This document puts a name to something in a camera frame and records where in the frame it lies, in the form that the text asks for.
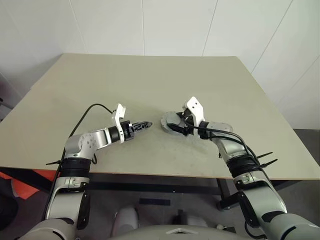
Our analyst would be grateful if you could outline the black floor tape strip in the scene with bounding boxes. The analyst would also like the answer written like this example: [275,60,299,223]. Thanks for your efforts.
[138,198,172,206]

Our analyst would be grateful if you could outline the motor cover with circuit board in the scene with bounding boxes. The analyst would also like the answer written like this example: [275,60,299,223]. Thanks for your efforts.
[161,111,186,125]

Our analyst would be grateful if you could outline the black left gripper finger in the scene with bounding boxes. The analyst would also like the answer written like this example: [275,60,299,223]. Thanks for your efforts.
[133,120,154,129]
[133,126,151,135]

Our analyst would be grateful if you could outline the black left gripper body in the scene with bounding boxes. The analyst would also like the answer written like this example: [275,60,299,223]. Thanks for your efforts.
[122,120,137,142]

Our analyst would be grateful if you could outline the black mesh basket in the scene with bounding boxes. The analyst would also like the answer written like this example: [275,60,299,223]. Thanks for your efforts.
[0,197,20,226]

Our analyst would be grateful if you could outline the orange white floor object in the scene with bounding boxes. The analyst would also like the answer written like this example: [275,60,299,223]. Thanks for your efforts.
[0,168,40,201]

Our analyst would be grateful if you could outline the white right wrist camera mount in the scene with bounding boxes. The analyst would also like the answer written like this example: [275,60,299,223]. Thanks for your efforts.
[181,96,206,140]

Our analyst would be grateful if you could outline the black right arm cable tie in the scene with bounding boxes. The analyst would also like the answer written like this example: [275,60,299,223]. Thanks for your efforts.
[256,151,274,160]
[259,158,279,171]

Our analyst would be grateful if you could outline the black metal table frame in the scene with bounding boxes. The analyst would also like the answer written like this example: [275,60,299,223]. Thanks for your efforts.
[0,166,307,211]

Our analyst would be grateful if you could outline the grey motor stator housing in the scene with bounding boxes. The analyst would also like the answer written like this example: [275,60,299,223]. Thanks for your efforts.
[159,119,185,137]

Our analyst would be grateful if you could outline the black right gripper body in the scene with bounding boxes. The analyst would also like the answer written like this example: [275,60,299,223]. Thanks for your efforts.
[181,109,196,137]

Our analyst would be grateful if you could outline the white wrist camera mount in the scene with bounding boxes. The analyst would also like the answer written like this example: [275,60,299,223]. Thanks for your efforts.
[181,96,206,140]
[111,103,128,144]

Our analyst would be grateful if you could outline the grey robot torso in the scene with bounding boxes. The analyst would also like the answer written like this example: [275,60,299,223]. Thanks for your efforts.
[109,223,238,240]

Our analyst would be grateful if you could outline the black right camera cable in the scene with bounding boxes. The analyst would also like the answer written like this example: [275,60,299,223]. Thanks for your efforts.
[186,124,261,168]

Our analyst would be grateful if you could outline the grey rounded shape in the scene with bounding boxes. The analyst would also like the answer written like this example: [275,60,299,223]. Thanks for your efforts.
[113,206,140,231]

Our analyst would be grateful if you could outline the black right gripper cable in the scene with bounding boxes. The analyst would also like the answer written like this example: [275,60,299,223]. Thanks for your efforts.
[208,136,260,167]

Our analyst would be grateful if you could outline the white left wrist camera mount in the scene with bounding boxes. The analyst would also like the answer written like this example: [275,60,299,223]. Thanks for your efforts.
[111,103,128,144]

